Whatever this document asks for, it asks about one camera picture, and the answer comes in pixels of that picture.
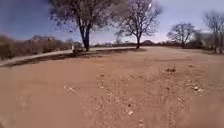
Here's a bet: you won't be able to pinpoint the thicket of trees and bushes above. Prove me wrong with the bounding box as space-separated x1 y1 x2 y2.
182 30 221 51

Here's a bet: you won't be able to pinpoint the pale paved path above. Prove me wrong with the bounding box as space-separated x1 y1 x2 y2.
0 46 134 65

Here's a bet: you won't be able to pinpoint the dry brown bushes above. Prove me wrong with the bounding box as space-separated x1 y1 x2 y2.
0 34 83 61

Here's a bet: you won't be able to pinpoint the large bare tree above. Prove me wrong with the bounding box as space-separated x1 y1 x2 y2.
114 0 163 50

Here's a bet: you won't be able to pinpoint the large bare tree forked trunk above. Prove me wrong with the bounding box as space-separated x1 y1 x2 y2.
48 0 126 53

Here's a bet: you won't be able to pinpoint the distant low hill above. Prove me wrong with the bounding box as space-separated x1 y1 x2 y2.
140 39 156 46

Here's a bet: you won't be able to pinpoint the brown bare dirt ground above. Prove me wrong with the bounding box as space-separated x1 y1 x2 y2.
0 45 224 128

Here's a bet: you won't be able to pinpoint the bare tree round crown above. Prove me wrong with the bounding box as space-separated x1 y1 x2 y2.
166 21 198 47

